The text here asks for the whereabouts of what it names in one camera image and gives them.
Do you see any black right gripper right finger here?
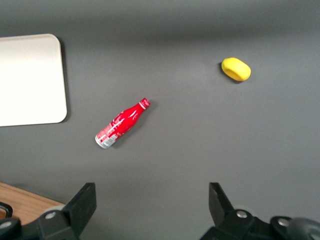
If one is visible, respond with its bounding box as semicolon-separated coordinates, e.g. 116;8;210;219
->
199;182;256;240

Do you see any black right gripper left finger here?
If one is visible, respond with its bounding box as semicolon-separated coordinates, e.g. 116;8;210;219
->
37;182;97;240

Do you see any red coke bottle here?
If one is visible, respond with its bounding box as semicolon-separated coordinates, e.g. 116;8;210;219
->
94;97;151;150

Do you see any beige plastic tray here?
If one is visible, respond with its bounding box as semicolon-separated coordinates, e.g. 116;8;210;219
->
0;33;68;128

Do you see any wooden drawer cabinet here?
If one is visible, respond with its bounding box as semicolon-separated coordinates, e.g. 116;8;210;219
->
0;181;66;226

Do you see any yellow sponge lemon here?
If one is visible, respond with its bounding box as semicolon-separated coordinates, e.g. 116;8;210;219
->
221;57;252;82

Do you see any black metal drawer handle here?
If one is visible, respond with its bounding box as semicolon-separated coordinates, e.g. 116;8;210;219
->
0;201;14;219

